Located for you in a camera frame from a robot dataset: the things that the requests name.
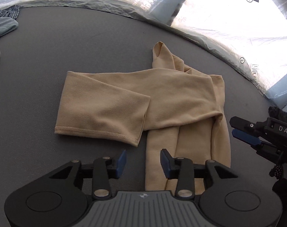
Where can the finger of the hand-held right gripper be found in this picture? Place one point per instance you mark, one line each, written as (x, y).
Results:
(267, 151)
(245, 136)

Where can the printed translucent plastic sheet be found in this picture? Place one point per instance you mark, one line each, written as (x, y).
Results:
(228, 16)

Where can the blue plaid garment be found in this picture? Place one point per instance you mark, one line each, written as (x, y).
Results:
(6, 11)

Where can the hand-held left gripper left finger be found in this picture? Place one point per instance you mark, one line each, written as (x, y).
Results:
(121, 165)

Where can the beige long-sleeve shirt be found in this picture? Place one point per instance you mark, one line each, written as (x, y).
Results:
(181, 99)

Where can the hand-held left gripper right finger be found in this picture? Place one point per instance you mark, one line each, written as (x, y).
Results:
(166, 164)

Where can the plain light blue garment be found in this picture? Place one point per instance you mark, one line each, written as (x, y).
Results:
(3, 27)

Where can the stack of dark folded clothes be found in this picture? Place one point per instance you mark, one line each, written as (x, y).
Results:
(282, 114)

